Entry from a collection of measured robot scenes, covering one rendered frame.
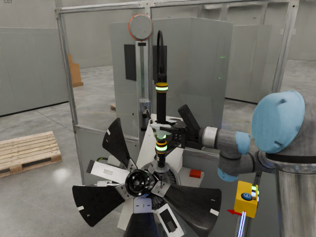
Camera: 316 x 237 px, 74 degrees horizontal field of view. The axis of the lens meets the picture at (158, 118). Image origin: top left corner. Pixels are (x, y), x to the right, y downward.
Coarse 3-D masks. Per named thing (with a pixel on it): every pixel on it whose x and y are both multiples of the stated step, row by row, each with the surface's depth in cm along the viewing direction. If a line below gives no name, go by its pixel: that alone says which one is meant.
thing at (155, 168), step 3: (156, 153) 89; (156, 162) 92; (165, 162) 92; (153, 165) 90; (156, 165) 90; (165, 165) 90; (168, 165) 90; (153, 168) 89; (156, 168) 87; (159, 168) 87; (162, 168) 87; (165, 168) 87; (168, 168) 88; (156, 171) 87; (159, 171) 86; (162, 171) 86; (165, 171) 87
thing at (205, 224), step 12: (168, 192) 91; (180, 192) 91; (192, 192) 92; (204, 192) 91; (216, 192) 91; (168, 204) 86; (180, 204) 86; (192, 204) 86; (204, 204) 86; (216, 204) 86; (192, 216) 83; (204, 216) 83; (216, 216) 83; (192, 228) 80; (204, 228) 80
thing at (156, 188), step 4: (156, 184) 95; (160, 184) 96; (164, 184) 96; (168, 184) 96; (156, 188) 93; (160, 188) 94; (164, 188) 94; (152, 192) 91; (156, 192) 91; (160, 192) 91; (164, 192) 92; (160, 196) 89
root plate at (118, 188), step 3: (123, 183) 97; (117, 186) 98; (120, 186) 98; (123, 186) 98; (117, 189) 98; (120, 189) 98; (123, 189) 98; (120, 192) 99; (123, 192) 99; (126, 192) 99; (120, 195) 100; (123, 195) 100; (126, 195) 100; (129, 195) 100; (123, 198) 101; (126, 198) 101
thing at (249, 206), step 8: (240, 184) 114; (248, 184) 114; (240, 192) 108; (248, 192) 108; (256, 192) 108; (240, 200) 103; (248, 200) 102; (256, 200) 102; (240, 208) 105; (248, 208) 103; (256, 208) 101; (248, 216) 104
